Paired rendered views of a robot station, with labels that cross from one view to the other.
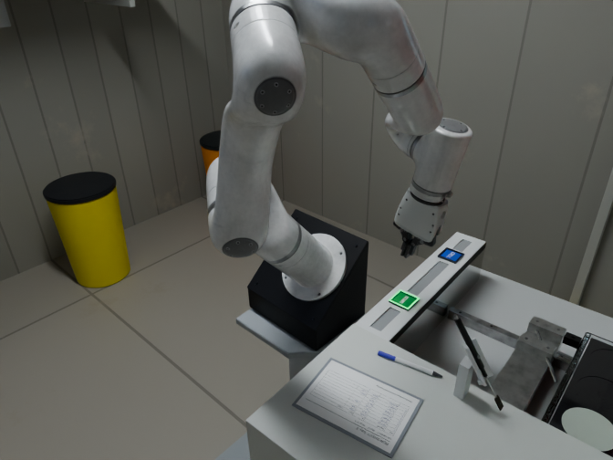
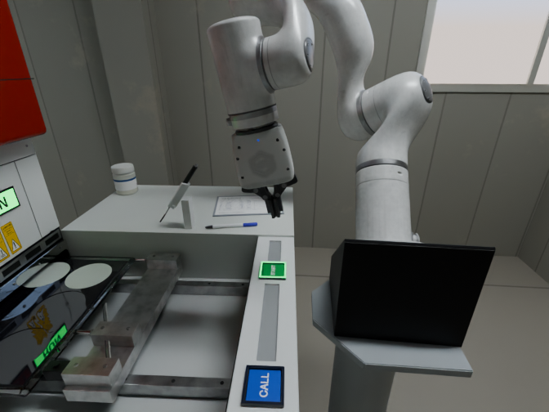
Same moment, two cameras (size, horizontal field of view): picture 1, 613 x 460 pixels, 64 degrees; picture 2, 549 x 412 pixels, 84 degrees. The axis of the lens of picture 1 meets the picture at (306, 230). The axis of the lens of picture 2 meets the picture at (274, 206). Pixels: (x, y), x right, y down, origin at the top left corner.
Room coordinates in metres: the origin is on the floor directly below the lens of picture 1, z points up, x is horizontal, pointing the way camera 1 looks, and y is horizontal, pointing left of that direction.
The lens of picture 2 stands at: (1.38, -0.57, 1.36)
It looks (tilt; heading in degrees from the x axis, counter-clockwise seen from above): 24 degrees down; 142
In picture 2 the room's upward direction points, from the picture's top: straight up
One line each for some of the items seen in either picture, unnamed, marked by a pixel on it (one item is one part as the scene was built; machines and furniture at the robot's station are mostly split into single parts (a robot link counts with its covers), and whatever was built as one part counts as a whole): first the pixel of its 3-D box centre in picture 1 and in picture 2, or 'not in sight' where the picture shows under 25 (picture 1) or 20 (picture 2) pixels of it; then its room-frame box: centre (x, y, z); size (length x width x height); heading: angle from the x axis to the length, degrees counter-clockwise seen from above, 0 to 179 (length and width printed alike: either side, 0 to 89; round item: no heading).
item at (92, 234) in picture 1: (92, 231); not in sight; (2.48, 1.25, 0.30); 0.38 x 0.38 x 0.60
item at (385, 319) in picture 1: (425, 298); (270, 342); (1.05, -0.32, 0.89); 0.55 x 0.09 x 0.14; 139
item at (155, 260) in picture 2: not in sight; (163, 260); (0.67, -0.38, 0.89); 0.08 x 0.03 x 0.03; 49
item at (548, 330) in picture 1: (546, 329); (92, 371); (0.92, -0.59, 0.89); 0.08 x 0.03 x 0.03; 49
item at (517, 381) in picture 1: (521, 375); (137, 315); (0.80, -0.49, 0.87); 0.36 x 0.08 x 0.03; 139
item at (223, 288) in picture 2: not in sight; (160, 286); (0.69, -0.41, 0.84); 0.50 x 0.02 x 0.03; 49
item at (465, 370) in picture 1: (474, 372); (180, 203); (0.65, -0.31, 1.03); 0.06 x 0.04 x 0.13; 49
